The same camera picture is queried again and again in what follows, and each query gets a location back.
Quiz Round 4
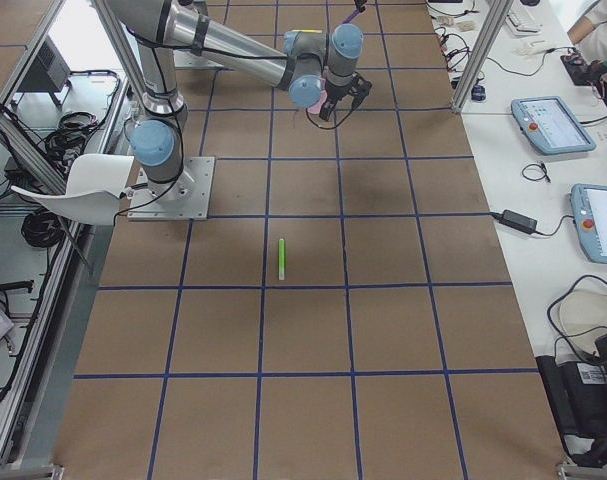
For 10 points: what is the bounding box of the small black cable loop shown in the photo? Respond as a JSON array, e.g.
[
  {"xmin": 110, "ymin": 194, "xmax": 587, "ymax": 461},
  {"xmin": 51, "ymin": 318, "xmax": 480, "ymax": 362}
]
[{"xmin": 521, "ymin": 160, "xmax": 552, "ymax": 184}]

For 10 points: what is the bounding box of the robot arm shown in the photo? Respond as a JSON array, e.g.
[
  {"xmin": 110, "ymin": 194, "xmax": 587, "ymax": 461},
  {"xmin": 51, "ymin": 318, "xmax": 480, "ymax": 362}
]
[{"xmin": 95, "ymin": 1, "xmax": 372, "ymax": 219}]

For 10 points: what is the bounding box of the person in white shirt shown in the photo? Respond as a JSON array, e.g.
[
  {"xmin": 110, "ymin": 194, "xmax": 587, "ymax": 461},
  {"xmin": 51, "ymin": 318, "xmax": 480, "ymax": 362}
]
[{"xmin": 568, "ymin": 0, "xmax": 607, "ymax": 106}]

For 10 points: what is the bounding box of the teach pendant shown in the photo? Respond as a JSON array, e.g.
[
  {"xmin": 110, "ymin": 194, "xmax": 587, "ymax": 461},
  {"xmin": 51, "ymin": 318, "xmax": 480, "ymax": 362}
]
[
  {"xmin": 570, "ymin": 184, "xmax": 607, "ymax": 264},
  {"xmin": 510, "ymin": 96, "xmax": 596, "ymax": 155}
]

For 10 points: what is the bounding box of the aluminium frame post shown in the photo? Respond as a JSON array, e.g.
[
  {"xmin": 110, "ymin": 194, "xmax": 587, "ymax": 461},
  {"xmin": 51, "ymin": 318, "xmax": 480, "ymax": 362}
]
[{"xmin": 451, "ymin": 0, "xmax": 512, "ymax": 114}]

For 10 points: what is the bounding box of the black power brick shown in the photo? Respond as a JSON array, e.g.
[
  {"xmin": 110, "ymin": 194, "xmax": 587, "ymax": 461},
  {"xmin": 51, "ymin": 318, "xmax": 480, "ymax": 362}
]
[{"xmin": 490, "ymin": 209, "xmax": 537, "ymax": 235}]

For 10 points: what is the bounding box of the pink mesh cup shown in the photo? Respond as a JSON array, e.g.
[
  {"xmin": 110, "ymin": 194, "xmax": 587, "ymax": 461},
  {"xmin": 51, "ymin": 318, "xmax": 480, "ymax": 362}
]
[{"xmin": 306, "ymin": 89, "xmax": 330, "ymax": 114}]

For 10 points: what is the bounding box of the lower teach pendant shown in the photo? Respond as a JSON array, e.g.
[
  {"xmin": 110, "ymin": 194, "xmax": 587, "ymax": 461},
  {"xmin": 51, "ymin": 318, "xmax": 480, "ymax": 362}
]
[{"xmin": 570, "ymin": 184, "xmax": 607, "ymax": 264}]

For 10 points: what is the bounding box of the purple highlighter pen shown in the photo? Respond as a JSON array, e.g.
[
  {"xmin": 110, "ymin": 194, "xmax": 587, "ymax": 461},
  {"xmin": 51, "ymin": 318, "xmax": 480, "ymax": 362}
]
[{"xmin": 342, "ymin": 6, "xmax": 365, "ymax": 24}]

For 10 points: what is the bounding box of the green highlighter pen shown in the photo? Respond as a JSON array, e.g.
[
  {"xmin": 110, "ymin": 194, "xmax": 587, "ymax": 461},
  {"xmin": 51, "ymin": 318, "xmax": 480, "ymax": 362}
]
[{"xmin": 277, "ymin": 238, "xmax": 286, "ymax": 281}]

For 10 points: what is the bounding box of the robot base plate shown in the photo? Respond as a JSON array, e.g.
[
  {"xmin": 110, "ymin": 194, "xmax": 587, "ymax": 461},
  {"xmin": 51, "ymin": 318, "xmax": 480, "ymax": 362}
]
[{"xmin": 127, "ymin": 156, "xmax": 215, "ymax": 221}]

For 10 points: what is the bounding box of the upper teach pendant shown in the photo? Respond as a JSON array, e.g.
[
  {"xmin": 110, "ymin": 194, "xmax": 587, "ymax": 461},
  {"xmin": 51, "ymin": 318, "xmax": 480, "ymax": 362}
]
[{"xmin": 510, "ymin": 96, "xmax": 596, "ymax": 155}]

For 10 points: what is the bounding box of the black device on table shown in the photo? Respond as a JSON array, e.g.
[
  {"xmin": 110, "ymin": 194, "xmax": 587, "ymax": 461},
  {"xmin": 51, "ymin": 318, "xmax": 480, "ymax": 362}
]
[{"xmin": 536, "ymin": 334, "xmax": 607, "ymax": 468}]

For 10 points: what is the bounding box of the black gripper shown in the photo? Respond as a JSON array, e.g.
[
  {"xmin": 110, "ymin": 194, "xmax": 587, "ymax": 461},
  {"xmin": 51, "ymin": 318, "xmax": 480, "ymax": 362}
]
[{"xmin": 318, "ymin": 72, "xmax": 372, "ymax": 121}]

